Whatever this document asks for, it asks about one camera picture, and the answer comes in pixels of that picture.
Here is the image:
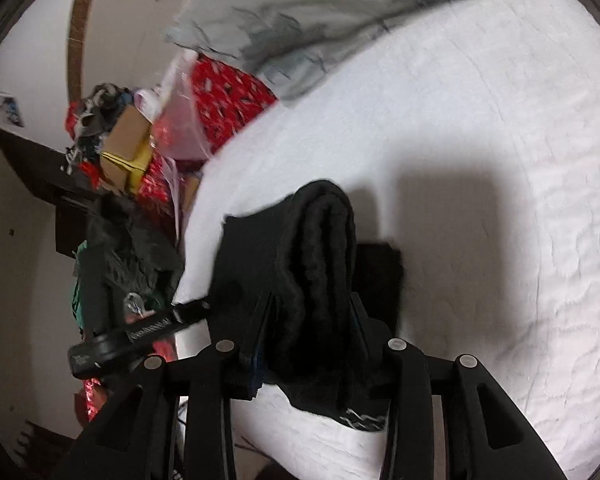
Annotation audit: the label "red patterned package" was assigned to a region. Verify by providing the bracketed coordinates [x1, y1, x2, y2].
[140, 154, 180, 208]

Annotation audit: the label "dark green clothes pile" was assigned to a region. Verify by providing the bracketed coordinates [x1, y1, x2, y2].
[72, 195, 186, 331]

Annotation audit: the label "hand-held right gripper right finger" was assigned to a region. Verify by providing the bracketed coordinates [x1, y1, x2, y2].
[350, 295, 568, 480]

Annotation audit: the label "brown wooden door frame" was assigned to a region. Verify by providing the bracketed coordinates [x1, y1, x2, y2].
[67, 0, 101, 106]

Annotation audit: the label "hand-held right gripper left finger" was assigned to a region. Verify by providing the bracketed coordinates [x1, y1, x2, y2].
[70, 292, 281, 480]

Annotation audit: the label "cardboard box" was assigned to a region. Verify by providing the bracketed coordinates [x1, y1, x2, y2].
[100, 105, 153, 193]

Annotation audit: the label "red printed bed sheet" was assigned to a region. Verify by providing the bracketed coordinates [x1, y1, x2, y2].
[190, 55, 278, 161]

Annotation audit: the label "multicoloured cloth heap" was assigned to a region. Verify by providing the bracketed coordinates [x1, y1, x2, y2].
[65, 85, 131, 191]

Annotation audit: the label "black pants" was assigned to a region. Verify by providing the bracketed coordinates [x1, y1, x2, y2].
[210, 179, 406, 433]

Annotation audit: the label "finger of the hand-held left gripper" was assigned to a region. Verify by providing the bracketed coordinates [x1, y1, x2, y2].
[172, 299, 212, 327]

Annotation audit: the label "dark wooden cabinet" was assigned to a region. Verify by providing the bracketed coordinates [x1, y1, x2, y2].
[0, 125, 101, 256]

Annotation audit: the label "clear plastic bag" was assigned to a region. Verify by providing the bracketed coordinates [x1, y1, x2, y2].
[135, 50, 216, 166]

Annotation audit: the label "small wall sticker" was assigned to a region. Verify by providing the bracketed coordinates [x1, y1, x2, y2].
[0, 91, 26, 128]

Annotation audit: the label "grey floral quilt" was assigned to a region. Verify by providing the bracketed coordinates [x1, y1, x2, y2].
[165, 0, 556, 108]

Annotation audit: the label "white quilted bed blanket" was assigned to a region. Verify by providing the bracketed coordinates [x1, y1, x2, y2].
[172, 0, 600, 480]

